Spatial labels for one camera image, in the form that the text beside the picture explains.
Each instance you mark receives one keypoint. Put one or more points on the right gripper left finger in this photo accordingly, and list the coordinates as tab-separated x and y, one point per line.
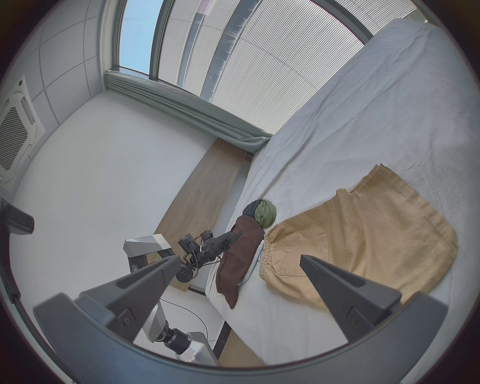
131	292

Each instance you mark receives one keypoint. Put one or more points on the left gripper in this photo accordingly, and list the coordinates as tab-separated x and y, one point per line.
215	249

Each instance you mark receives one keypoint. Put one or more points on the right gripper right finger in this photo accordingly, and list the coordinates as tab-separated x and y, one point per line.
348	296

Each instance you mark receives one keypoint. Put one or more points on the beige shorts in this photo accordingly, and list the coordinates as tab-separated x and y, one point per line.
375	232

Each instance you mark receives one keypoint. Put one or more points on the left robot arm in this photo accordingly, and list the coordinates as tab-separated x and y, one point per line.
146	243

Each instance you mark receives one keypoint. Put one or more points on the bed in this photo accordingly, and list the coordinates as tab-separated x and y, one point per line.
356	131

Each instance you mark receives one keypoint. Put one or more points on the brown garment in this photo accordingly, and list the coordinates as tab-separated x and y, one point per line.
236	270

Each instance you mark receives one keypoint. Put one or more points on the black garment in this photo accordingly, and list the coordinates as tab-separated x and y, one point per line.
250	208

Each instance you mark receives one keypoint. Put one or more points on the green garment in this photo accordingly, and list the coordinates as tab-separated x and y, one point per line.
266	213

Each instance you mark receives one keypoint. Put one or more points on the blue-green curtain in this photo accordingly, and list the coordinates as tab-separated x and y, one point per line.
187	112

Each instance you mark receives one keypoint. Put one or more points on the window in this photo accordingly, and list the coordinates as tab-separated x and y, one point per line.
262	56

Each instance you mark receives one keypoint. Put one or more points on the ceiling air conditioner vent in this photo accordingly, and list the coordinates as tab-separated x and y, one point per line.
15	138

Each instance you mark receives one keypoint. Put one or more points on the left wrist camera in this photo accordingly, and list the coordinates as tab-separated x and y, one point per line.
207	236

